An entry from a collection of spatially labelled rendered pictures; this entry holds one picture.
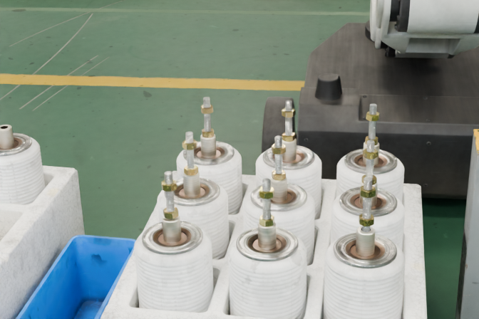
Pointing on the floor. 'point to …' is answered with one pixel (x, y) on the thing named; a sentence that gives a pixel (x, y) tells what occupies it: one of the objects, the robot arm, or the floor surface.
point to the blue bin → (80, 279)
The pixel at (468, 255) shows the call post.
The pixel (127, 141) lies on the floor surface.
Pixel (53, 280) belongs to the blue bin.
